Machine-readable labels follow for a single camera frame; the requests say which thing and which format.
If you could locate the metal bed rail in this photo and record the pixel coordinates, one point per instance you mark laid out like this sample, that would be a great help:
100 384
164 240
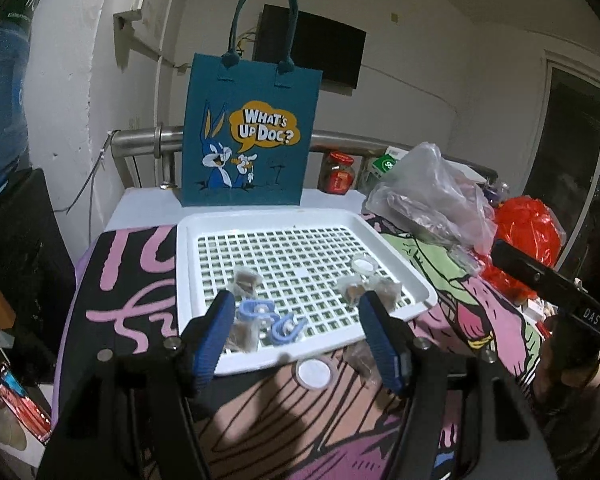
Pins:
140 142

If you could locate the black wall television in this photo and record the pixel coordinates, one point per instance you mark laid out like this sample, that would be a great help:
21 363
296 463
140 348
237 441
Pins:
330 50

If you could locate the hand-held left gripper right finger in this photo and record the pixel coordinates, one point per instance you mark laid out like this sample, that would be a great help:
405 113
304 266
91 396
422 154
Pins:
381 342

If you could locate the blue flower hair clip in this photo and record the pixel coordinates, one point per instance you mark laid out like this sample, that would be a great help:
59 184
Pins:
250 310

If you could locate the white wall shelf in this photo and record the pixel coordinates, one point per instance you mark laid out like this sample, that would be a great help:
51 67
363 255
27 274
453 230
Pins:
132 10

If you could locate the red-lidded jar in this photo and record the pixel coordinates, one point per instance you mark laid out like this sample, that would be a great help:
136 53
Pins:
337 175

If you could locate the smartphone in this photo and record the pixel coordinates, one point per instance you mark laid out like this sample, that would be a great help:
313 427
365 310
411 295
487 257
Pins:
22 405

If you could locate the teal cartoon tote bag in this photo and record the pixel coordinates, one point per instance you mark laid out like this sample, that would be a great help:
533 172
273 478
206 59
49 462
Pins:
260 90

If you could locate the person's dark clothing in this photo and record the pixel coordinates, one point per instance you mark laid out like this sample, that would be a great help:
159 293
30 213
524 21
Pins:
580 435

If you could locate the red plastic bag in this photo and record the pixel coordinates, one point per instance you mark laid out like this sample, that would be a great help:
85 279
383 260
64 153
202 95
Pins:
527 225

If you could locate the white round lid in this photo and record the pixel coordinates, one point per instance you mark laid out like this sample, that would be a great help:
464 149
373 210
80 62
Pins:
315 374

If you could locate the clear plastic bag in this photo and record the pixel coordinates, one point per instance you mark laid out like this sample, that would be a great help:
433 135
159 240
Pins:
430 195

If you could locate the dark window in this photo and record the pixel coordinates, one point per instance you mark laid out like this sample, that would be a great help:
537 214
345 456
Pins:
570 160

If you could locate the blue water jug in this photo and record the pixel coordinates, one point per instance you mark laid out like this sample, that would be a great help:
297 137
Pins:
0 100

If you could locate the small blue hair clip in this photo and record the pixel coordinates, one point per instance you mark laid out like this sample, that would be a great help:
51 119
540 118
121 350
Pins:
282 332

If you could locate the white perforated plastic tray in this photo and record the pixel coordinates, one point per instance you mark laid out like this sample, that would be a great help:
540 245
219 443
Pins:
305 265

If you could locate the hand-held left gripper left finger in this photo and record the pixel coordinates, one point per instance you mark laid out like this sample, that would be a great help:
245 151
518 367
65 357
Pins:
215 342

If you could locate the green and white box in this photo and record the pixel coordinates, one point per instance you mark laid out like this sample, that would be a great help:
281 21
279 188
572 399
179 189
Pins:
386 162

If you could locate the small round white cup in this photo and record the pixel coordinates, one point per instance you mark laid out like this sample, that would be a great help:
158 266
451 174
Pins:
363 263

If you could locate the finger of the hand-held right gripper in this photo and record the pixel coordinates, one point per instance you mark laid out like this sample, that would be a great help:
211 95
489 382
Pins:
517 266

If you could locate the black cabinet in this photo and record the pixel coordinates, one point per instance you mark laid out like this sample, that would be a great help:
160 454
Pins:
25 270

